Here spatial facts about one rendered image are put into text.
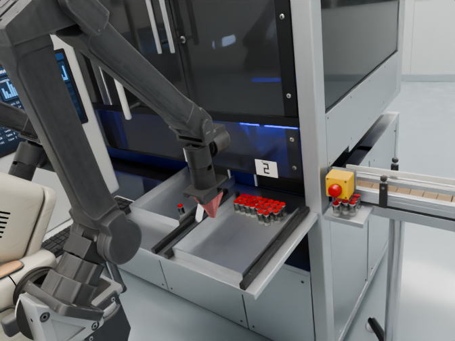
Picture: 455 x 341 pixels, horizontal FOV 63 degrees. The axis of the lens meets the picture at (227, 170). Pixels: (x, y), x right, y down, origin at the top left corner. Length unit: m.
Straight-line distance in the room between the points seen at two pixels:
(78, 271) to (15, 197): 0.17
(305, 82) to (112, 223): 0.68
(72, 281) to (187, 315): 1.61
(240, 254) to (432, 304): 1.34
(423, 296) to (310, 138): 1.35
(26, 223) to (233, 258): 0.60
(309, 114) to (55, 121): 0.75
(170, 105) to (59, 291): 0.37
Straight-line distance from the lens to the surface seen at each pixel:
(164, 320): 2.26
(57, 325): 0.69
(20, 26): 0.53
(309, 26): 1.06
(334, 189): 1.15
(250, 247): 1.15
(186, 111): 0.76
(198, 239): 1.23
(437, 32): 5.70
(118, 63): 0.64
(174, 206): 1.44
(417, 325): 2.15
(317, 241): 1.35
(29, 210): 0.75
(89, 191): 0.63
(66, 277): 0.66
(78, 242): 0.68
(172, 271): 2.10
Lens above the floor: 1.60
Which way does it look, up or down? 26 degrees down
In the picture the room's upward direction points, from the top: 10 degrees counter-clockwise
